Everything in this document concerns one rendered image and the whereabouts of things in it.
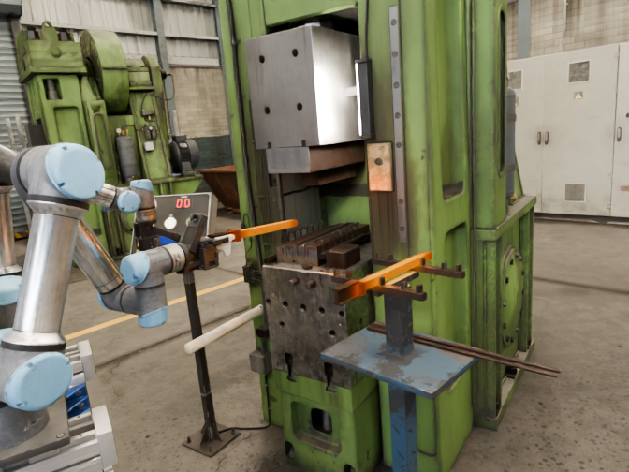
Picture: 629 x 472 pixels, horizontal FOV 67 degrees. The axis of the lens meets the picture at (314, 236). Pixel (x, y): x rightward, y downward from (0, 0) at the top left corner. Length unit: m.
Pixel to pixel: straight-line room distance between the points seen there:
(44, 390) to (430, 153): 1.28
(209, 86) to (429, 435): 9.92
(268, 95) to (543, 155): 5.44
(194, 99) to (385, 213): 9.42
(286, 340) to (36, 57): 5.16
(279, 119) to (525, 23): 6.25
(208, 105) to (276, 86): 9.36
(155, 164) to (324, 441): 5.18
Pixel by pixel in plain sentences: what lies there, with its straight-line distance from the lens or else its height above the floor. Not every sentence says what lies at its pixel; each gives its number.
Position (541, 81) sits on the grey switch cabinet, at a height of 1.79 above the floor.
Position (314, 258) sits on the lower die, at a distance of 1.80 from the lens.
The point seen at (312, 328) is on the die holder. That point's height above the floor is 0.69.
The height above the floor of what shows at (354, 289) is 1.00.
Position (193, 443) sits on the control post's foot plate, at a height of 0.01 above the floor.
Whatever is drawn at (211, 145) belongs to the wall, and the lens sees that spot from 11.09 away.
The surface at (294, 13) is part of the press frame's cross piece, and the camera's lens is 1.95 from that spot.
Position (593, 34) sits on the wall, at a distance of 7.47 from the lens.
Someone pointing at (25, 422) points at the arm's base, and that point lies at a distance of 1.26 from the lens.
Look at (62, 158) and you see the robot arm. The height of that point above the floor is 1.40.
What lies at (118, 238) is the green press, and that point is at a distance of 6.57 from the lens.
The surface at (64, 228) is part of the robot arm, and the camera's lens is 1.09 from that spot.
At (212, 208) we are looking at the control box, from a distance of 2.04.
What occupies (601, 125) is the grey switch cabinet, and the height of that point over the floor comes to 1.20.
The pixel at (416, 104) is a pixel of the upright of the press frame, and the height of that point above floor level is 1.48.
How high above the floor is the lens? 1.42
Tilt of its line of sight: 13 degrees down
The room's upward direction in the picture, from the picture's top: 5 degrees counter-clockwise
